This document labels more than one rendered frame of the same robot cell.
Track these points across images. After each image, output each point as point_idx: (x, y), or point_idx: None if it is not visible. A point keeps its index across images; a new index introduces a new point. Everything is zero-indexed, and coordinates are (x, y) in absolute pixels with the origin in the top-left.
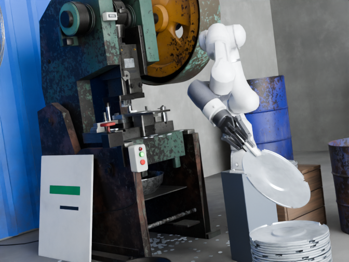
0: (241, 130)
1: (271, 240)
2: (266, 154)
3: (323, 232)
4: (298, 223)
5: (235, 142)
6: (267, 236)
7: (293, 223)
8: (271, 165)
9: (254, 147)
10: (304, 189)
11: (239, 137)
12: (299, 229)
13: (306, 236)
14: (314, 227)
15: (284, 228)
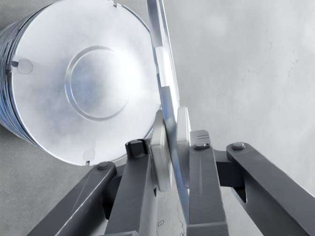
0: (224, 210)
1: (116, 141)
2: (157, 51)
3: (149, 46)
4: (68, 18)
5: (87, 219)
6: (89, 130)
7: (57, 22)
8: (165, 74)
9: (189, 130)
10: (161, 18)
11: (144, 197)
12: (113, 64)
13: (143, 82)
14: (119, 31)
15: (85, 78)
